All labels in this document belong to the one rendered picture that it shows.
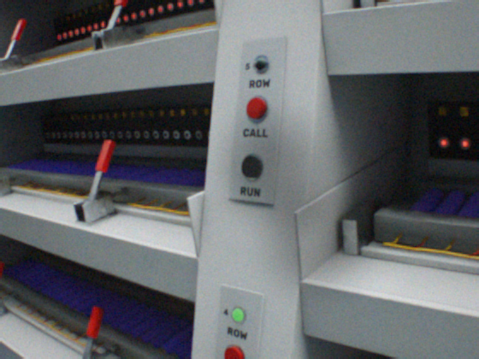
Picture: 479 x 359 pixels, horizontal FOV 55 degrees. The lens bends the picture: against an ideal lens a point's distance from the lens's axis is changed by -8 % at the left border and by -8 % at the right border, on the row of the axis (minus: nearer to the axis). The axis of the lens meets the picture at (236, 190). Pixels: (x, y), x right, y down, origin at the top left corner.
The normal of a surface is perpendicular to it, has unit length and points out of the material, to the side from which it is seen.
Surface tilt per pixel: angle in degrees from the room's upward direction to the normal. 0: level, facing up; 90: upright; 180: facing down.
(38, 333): 19
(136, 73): 109
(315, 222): 90
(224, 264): 90
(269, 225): 90
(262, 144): 90
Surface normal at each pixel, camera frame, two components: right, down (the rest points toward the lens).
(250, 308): -0.62, -0.04
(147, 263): -0.62, 0.30
